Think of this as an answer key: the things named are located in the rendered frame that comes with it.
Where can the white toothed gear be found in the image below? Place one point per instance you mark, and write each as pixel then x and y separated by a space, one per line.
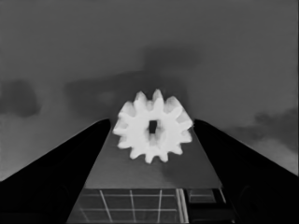
pixel 135 133

